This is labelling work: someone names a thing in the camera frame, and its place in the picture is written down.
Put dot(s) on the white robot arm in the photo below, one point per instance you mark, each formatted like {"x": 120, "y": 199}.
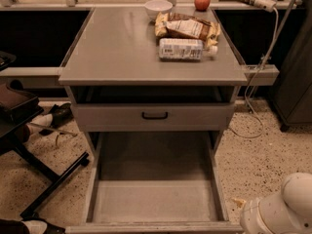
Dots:
{"x": 288, "y": 211}

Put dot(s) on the brown chair seat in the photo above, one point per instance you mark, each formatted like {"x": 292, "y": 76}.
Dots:
{"x": 17, "y": 108}

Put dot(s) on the grey drawer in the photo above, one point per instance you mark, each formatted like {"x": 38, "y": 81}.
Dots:
{"x": 154, "y": 183}
{"x": 91, "y": 117}

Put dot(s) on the white bowl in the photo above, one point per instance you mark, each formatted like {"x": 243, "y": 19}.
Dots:
{"x": 154, "y": 7}

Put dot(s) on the near foot with sock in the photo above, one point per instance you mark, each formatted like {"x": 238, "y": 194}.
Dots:
{"x": 29, "y": 227}

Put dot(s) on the black shoe with sock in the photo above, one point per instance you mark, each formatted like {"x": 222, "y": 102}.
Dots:
{"x": 58, "y": 116}

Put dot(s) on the white plastic bottle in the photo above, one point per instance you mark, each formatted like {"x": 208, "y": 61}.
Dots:
{"x": 184, "y": 49}

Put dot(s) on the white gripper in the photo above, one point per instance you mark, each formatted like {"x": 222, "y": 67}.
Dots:
{"x": 251, "y": 214}

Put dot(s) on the dark grey side cabinet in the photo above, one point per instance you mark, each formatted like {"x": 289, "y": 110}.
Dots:
{"x": 291, "y": 94}

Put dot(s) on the brown chip bag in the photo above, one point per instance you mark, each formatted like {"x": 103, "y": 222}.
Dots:
{"x": 176, "y": 25}

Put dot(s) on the red apple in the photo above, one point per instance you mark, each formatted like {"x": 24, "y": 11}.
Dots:
{"x": 202, "y": 5}

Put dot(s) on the black chair base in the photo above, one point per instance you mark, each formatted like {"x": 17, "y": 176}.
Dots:
{"x": 56, "y": 179}

